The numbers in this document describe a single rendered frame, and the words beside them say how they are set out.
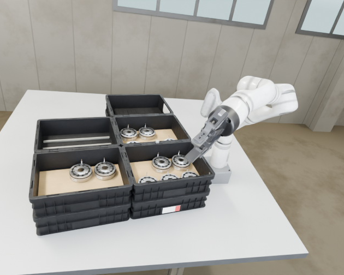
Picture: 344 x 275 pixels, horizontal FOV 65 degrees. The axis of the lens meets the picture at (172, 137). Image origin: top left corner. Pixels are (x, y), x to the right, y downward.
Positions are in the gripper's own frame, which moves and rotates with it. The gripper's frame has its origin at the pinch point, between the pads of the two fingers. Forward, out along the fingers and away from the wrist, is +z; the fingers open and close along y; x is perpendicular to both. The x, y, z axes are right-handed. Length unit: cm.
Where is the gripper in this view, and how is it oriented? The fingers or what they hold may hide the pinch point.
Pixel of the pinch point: (194, 149)
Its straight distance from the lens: 60.9
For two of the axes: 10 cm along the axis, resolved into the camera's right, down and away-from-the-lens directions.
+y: -1.9, 6.2, 7.6
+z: -6.2, 5.3, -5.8
